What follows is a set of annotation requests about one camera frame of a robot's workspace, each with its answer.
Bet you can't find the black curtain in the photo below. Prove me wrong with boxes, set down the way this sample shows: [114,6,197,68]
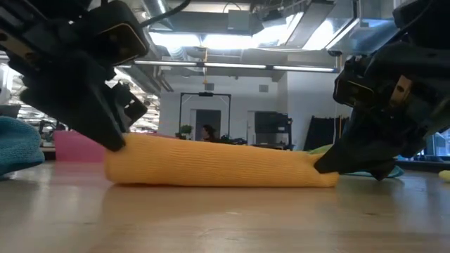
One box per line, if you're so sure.
[304,115,347,151]

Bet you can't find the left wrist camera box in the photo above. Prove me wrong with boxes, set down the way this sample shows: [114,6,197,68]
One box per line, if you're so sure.
[100,0,150,67]

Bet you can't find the black metal rig frame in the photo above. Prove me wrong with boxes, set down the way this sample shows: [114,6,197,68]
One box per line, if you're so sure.
[179,91,232,141]

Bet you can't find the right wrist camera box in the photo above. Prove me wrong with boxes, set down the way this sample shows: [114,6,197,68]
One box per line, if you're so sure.
[333,75,375,109]

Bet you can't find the green microfiber towel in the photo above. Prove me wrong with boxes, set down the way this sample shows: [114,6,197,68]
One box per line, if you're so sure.
[309,143,335,155]

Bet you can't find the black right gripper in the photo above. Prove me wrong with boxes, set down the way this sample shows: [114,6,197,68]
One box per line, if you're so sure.
[314,0,450,182]

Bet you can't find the dark grey box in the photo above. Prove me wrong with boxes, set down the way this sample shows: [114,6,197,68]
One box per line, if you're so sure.
[0,104,22,119]

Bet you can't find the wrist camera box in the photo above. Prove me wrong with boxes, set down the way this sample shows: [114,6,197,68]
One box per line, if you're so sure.
[100,0,150,67]
[333,75,375,109]

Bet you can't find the pink plastic basket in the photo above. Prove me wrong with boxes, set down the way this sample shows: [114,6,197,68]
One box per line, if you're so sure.
[53,129,169,163]

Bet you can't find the long ceiling light bar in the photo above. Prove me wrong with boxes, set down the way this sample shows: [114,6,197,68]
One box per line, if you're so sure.
[115,58,341,74]

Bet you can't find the black equipment cart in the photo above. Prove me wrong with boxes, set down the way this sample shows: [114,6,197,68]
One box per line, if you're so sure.
[248,111,295,151]

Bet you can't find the silver ventilation duct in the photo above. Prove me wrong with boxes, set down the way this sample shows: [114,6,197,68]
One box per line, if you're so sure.
[119,0,173,93]

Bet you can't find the person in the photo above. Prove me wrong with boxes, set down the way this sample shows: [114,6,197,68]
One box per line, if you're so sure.
[202,124,221,143]

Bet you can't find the rolled teal microfiber towel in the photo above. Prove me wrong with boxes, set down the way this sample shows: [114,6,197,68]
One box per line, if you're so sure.
[0,115,46,176]

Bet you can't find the flat teal microfiber towel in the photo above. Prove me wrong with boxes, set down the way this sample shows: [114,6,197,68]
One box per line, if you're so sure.
[342,164,404,179]

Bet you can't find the orange microfiber towel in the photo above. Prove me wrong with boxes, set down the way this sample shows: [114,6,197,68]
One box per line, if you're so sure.
[104,132,340,188]

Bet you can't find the green potted plant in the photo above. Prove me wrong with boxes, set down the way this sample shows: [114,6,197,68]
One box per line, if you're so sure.
[179,124,193,141]

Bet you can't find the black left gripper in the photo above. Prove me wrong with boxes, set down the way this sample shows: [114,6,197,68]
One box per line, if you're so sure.
[0,0,127,153]

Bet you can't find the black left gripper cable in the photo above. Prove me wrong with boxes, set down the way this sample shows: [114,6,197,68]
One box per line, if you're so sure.
[139,0,193,28]

